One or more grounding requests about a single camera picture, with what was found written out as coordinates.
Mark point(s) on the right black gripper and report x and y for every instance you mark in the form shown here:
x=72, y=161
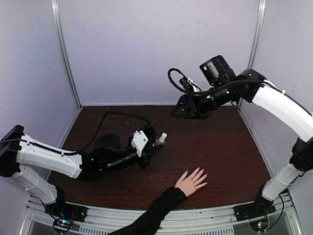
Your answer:
x=199, y=114

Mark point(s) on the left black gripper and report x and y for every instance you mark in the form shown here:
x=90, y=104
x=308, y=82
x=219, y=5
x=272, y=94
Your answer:
x=147, y=153

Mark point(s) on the glitter nail polish bottle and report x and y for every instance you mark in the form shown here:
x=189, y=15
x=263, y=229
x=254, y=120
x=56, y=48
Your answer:
x=161, y=139

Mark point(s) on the black sleeved forearm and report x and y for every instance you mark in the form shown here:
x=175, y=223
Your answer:
x=149, y=222

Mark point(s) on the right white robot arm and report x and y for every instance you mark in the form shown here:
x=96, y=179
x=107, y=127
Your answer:
x=252, y=87

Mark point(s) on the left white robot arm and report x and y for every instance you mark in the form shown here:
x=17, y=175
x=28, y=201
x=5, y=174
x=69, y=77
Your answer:
x=19, y=151

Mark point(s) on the person's bare hand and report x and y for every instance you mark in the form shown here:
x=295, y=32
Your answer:
x=190, y=183

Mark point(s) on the left round circuit board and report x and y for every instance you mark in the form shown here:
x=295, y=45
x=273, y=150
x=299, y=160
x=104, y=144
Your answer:
x=62, y=225

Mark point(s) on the round circuit board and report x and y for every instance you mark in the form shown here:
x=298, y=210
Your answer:
x=62, y=225
x=259, y=225

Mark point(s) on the right round circuit board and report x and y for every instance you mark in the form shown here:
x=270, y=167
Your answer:
x=259, y=225

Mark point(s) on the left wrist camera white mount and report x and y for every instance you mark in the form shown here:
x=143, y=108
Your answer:
x=139, y=142

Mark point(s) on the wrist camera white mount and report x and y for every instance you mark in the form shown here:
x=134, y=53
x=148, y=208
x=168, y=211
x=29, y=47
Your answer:
x=139, y=142
x=189, y=84

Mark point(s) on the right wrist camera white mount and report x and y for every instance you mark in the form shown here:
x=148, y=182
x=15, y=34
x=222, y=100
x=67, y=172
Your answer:
x=189, y=84

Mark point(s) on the right aluminium frame post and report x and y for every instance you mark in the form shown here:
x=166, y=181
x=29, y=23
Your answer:
x=259, y=26

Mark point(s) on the aluminium frame post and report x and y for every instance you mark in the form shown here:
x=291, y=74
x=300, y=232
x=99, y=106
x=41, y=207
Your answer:
x=259, y=26
x=65, y=58

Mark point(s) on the aluminium front rail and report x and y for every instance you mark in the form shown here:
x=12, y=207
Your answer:
x=278, y=218

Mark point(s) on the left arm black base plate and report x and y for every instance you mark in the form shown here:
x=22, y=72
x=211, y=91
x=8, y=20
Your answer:
x=68, y=211

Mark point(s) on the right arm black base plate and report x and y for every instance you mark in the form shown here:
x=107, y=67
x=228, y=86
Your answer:
x=252, y=210

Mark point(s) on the left aluminium frame post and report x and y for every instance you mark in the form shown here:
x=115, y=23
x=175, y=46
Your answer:
x=65, y=58

